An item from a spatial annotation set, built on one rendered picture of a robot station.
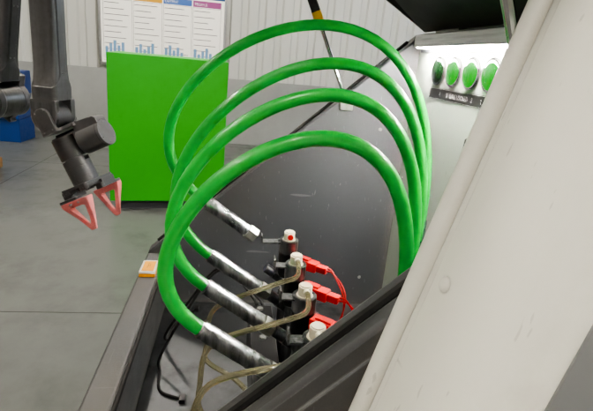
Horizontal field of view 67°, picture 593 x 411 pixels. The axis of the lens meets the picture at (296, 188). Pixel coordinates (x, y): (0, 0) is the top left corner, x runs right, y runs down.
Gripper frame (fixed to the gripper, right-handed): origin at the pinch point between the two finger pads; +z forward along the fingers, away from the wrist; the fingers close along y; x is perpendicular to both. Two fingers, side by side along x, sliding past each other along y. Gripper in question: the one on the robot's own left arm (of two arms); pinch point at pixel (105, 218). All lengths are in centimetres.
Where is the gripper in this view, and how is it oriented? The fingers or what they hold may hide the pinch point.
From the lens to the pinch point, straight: 109.4
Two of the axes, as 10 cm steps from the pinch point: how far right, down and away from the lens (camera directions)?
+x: -9.2, 3.2, 2.3
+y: 1.4, -2.6, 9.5
